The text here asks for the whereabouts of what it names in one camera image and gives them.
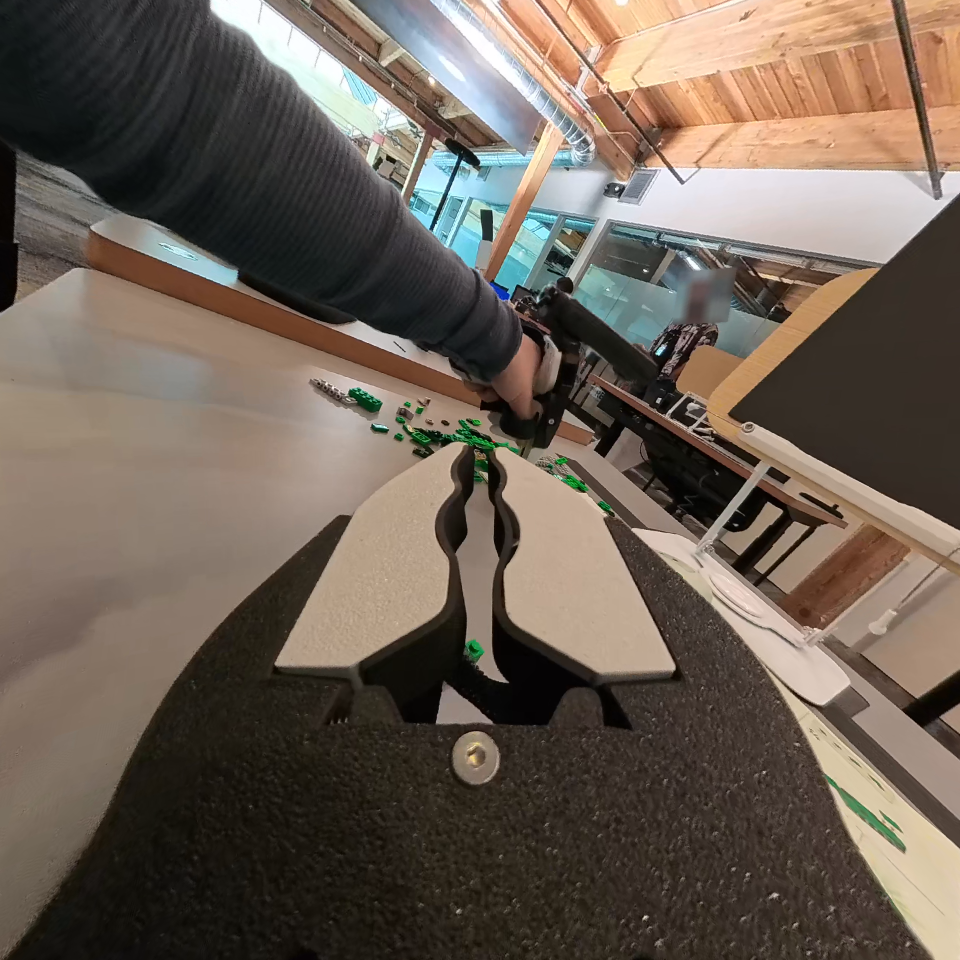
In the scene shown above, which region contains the white desk with wooden edge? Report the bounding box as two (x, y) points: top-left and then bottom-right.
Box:
(84, 216), (597, 445)

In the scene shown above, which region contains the black tripod stand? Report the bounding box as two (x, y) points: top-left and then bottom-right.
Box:
(429, 137), (483, 232)

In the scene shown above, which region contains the black ceiling pipe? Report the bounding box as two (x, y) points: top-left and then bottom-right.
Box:
(891, 0), (945, 201)

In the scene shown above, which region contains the dark hanging ceiling panel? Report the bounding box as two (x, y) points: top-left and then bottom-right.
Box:
(352, 0), (545, 155)

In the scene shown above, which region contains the open instruction booklet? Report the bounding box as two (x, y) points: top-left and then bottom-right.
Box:
(787, 701), (960, 960)

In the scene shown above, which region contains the person's left forearm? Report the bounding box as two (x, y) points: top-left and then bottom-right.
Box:
(0, 0), (526, 385)

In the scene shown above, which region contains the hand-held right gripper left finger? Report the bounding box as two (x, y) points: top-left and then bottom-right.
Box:
(274, 442), (477, 687)

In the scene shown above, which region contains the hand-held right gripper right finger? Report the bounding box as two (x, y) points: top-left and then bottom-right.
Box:
(487, 447), (678, 687)

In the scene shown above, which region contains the brown wooden table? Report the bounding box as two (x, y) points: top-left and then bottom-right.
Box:
(588, 375), (849, 571)

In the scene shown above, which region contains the black panel with wooden frame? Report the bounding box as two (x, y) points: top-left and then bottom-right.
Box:
(707, 198), (960, 575)

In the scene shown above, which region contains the pile of green toy bricks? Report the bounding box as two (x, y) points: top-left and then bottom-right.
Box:
(309, 375), (616, 519)

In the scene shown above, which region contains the light wooden panel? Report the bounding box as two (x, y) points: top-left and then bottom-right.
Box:
(675, 267), (880, 410)

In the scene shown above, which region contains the silver air duct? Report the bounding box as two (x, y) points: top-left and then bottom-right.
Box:
(431, 0), (599, 170)

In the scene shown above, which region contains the white stand base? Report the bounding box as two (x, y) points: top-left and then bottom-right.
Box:
(633, 457), (852, 708)

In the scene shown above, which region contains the person's left hand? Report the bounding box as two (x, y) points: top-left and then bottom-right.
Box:
(472, 337), (550, 421)

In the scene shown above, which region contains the wooden post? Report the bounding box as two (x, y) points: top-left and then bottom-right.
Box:
(483, 123), (565, 285)

